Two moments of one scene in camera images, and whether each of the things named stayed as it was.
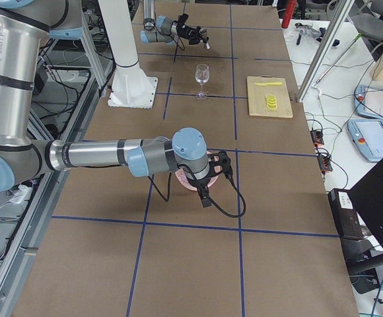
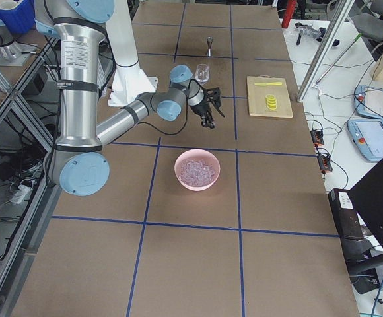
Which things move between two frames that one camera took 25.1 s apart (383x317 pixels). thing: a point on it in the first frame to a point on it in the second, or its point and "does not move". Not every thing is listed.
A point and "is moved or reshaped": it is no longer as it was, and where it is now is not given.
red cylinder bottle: x=289 y=11 does not move
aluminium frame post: x=340 y=11 does not move
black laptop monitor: x=377 y=198 does not move
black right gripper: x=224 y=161 to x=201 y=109
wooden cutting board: x=269 y=96 does not move
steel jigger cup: x=208 y=44 is moved or reshaped
